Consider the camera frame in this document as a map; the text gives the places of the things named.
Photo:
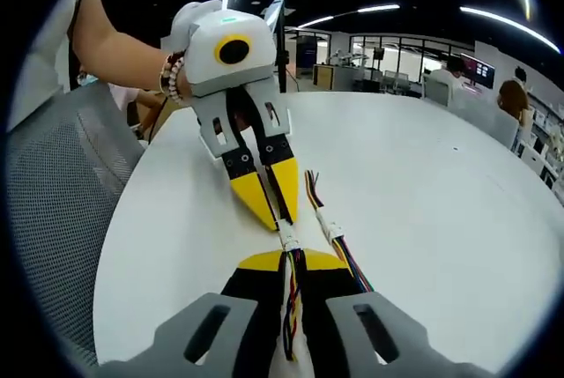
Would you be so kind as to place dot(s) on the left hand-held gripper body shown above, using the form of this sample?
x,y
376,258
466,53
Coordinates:
x,y
247,76

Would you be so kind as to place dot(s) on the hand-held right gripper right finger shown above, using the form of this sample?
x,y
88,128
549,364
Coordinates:
x,y
396,343

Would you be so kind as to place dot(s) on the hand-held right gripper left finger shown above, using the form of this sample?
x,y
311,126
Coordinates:
x,y
207,334

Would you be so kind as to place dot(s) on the person's left hand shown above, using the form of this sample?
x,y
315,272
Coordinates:
x,y
189,21

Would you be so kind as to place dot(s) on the black tripod pole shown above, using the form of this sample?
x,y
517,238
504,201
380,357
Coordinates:
x,y
282,65

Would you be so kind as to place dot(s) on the dark display board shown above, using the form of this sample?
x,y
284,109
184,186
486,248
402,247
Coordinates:
x,y
306,54

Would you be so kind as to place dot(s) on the wooden cabinet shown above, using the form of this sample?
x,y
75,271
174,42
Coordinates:
x,y
324,75

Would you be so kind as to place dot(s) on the grey mesh office chair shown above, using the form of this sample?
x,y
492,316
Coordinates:
x,y
66,202

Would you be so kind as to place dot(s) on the computer monitor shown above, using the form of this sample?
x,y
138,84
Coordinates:
x,y
480,70

